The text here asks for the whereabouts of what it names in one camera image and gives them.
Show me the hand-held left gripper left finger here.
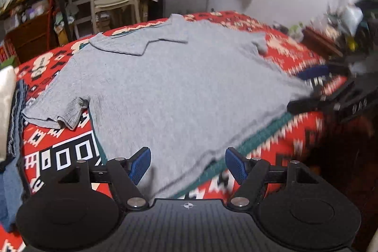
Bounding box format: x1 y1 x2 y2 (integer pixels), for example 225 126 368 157
57 147 152 210

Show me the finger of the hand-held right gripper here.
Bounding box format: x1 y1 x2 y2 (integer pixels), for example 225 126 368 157
287 82 358 114
297 64 352 84

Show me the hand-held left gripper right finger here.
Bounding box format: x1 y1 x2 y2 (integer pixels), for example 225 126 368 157
225 147 321 210

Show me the grey ribbed polo shirt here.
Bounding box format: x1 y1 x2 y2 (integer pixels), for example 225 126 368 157
21 13 314 199

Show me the red patterned blanket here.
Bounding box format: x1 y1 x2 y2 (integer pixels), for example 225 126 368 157
0 10 349 252

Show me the green cutting mat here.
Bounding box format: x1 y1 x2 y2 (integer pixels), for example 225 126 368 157
89 112 296 200

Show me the pile of bedside clutter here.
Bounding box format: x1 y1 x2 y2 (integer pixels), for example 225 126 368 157
288 0 378 64

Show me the folded blue denim garment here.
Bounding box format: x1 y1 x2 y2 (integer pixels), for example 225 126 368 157
0 81 30 233

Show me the folded cream cloth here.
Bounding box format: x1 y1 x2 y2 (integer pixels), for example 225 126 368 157
0 65 17 164

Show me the brown wooden drawer cabinet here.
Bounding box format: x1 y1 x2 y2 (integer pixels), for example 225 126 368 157
4 14 58 64

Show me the brown wooden rail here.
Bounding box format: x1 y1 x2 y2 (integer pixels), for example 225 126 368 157
301 26 344 59

